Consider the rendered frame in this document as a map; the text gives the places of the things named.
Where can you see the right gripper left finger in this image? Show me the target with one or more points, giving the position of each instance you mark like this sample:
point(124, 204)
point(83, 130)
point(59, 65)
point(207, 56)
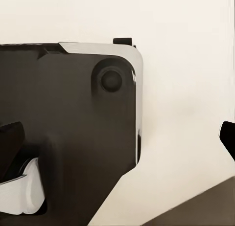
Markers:
point(12, 137)

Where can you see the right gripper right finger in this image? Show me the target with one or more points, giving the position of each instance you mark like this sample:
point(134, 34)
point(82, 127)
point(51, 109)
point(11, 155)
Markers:
point(227, 137)

